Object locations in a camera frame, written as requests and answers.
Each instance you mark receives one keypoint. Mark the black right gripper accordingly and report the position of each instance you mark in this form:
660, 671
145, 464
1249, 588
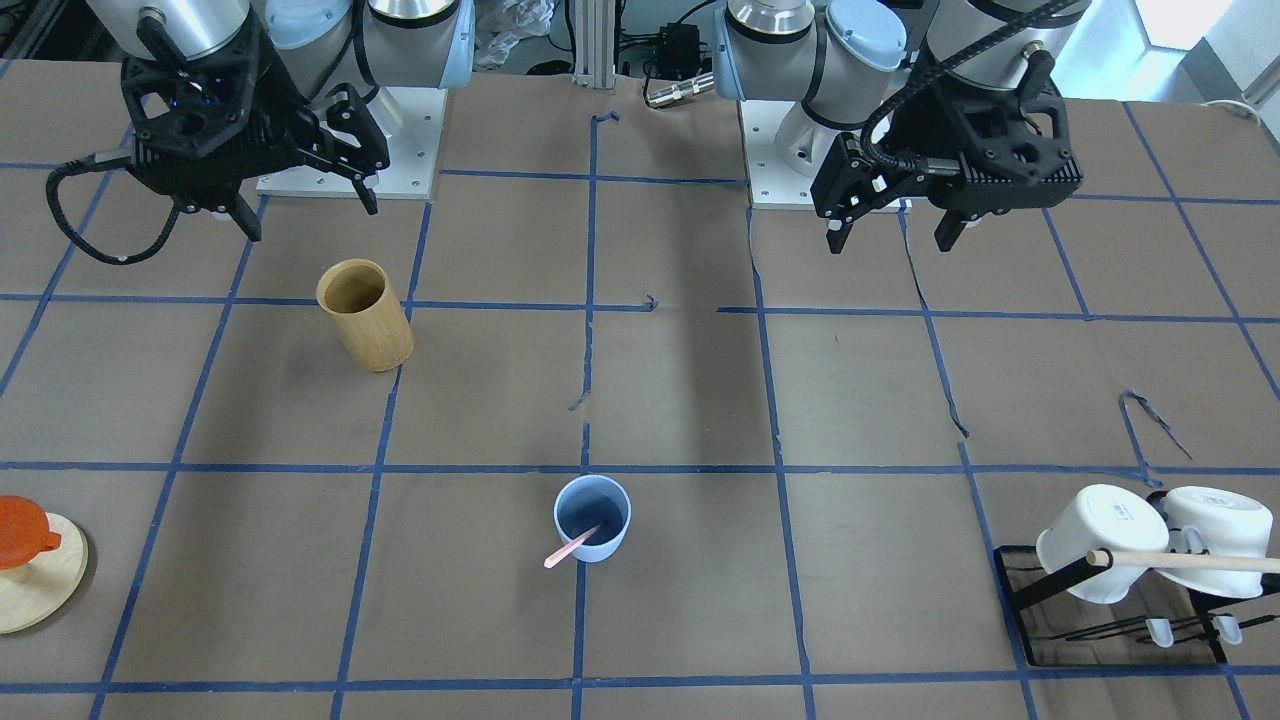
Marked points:
283, 108

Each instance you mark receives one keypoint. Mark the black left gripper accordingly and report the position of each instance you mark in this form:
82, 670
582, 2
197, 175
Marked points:
921, 126

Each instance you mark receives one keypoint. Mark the light blue plastic cup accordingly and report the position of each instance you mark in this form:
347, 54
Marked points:
593, 501

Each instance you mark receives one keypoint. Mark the pink chopstick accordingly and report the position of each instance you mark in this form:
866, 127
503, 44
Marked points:
567, 549

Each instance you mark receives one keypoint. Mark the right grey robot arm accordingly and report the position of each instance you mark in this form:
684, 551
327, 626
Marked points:
367, 44

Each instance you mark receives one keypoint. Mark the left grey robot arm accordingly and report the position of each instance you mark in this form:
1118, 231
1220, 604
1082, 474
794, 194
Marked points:
850, 63

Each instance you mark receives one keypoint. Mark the bamboo wooden cup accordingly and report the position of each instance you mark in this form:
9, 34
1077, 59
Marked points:
357, 296

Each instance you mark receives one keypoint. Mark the white ceramic mug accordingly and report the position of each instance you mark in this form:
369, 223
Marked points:
1225, 524
1101, 517

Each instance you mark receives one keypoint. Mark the wooden dowel rod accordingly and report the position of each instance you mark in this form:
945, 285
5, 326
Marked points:
1104, 558

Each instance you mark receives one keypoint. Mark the orange plastic mug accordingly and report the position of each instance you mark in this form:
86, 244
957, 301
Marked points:
25, 532

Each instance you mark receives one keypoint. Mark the wooden mug tree stand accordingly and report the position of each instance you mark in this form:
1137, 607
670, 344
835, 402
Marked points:
34, 591

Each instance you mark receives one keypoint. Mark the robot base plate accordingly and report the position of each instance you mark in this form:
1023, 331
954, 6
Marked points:
783, 149
412, 120

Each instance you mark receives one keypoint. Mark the aluminium frame post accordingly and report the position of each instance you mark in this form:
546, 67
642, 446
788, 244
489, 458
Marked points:
595, 26

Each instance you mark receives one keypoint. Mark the black wire mug rack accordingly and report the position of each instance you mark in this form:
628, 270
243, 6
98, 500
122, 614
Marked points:
1083, 616

